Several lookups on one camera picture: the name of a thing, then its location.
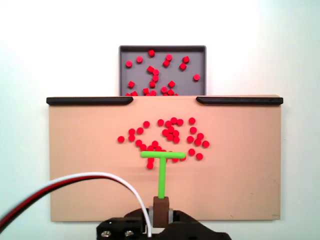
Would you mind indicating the green T pusher brown block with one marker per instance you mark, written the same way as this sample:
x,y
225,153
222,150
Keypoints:
x,y
162,175

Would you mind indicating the peach rectangular board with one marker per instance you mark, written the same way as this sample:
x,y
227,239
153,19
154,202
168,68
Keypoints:
x,y
87,150

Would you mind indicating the grey shallow tray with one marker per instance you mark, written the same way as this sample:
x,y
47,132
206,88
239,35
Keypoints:
x,y
141,76

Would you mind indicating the black rail strip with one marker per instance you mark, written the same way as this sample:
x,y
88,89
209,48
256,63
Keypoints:
x,y
240,100
87,101

